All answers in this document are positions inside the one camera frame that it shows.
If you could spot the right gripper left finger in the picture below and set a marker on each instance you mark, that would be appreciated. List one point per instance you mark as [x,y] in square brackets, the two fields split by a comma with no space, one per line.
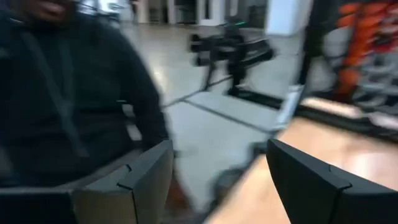
[146,193]

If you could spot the person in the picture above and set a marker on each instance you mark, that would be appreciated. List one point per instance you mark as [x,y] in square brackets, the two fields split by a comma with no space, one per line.
[62,77]

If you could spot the black metal table frame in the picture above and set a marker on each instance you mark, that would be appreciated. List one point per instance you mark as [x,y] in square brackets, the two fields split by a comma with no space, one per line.
[342,119]

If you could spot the orange storage rack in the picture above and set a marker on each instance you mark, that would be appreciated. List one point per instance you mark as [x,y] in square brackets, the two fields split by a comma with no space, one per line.
[354,40]

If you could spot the silver metal strip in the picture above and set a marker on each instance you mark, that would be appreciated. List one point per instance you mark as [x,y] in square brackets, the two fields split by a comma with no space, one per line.
[289,105]

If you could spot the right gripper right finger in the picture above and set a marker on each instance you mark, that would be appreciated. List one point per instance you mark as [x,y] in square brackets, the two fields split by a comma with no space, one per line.
[311,193]

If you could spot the black post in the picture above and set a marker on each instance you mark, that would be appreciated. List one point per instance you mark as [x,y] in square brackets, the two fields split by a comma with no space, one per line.
[314,37]

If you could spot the black background robot arm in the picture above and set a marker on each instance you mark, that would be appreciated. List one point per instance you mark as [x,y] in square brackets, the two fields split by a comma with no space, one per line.
[236,53]

